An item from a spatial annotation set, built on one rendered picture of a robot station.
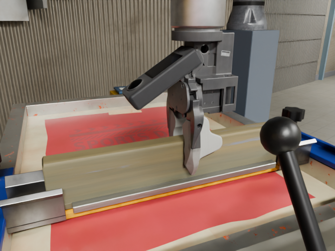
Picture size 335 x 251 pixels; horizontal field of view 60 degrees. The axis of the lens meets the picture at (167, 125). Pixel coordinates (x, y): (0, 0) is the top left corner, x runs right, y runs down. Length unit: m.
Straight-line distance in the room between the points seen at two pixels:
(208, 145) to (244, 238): 0.14
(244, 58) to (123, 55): 2.25
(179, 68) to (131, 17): 2.90
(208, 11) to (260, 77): 0.80
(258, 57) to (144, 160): 0.80
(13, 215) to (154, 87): 0.24
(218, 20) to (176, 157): 0.20
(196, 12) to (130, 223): 0.30
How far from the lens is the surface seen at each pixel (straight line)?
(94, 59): 3.07
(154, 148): 0.43
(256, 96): 1.18
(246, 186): 0.54
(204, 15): 0.39
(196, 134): 0.40
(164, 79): 0.39
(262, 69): 1.18
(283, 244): 0.30
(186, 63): 0.40
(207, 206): 0.48
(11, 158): 0.62
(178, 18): 0.40
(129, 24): 3.27
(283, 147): 0.21
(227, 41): 0.44
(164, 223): 0.44
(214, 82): 0.41
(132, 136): 0.74
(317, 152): 0.61
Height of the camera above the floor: 1.23
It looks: 20 degrees down
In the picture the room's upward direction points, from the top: straight up
